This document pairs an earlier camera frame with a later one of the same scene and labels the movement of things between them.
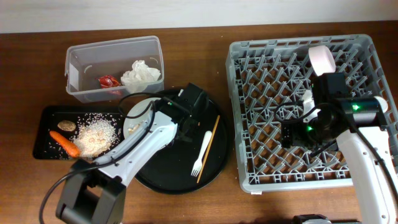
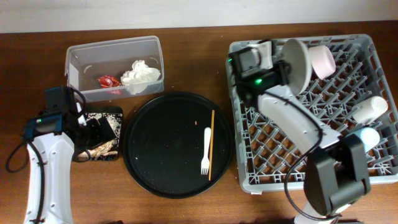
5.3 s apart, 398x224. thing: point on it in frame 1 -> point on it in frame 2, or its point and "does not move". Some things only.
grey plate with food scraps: (138, 116) -> (296, 53)
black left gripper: (189, 137) -> (102, 134)
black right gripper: (291, 133) -> (283, 66)
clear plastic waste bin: (103, 70) does not move
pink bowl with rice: (321, 60) does not move
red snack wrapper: (108, 81) does not move
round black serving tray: (189, 167) does not move
